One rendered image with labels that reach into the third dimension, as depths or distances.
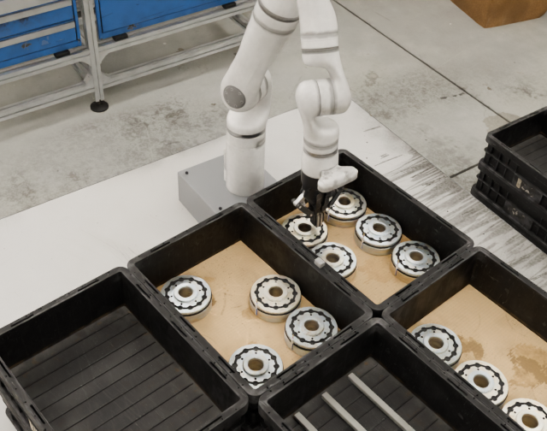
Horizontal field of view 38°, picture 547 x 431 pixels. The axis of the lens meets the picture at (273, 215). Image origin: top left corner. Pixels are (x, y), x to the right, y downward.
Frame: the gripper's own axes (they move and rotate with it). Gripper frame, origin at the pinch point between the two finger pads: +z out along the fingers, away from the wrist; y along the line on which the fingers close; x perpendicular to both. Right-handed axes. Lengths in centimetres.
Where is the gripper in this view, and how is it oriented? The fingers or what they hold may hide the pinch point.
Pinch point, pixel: (316, 218)
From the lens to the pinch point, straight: 170.8
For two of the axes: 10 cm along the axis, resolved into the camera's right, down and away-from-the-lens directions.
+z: 0.0, 7.4, 6.7
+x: 5.6, 5.6, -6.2
